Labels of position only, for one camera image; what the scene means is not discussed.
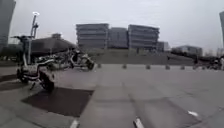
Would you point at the grey multi-block building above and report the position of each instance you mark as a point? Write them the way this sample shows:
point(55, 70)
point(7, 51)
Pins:
point(93, 35)

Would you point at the row of bollards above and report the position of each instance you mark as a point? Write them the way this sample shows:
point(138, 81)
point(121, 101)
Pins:
point(148, 66)

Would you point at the grey paved plaza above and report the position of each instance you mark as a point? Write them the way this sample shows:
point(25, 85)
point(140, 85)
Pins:
point(143, 90)

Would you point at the row of parked scooters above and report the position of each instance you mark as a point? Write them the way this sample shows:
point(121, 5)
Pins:
point(58, 59)

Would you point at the robot's own part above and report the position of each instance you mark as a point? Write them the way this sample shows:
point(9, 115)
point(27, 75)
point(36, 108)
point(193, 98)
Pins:
point(74, 124)
point(138, 123)

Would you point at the dark low building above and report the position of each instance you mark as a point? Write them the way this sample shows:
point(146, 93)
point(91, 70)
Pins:
point(50, 45)

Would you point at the low distant building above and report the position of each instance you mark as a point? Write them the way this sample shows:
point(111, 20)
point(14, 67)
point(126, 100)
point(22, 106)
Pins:
point(188, 50)

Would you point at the white scooter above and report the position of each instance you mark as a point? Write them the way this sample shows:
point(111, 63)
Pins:
point(35, 71)

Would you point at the lamp pole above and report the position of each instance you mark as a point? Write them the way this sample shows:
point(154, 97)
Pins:
point(31, 36)

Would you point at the tall building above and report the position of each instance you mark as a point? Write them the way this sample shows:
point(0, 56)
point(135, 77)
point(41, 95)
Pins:
point(6, 20)

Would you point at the grey embankment wall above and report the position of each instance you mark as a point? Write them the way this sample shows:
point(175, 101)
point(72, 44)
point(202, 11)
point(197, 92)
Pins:
point(133, 57)

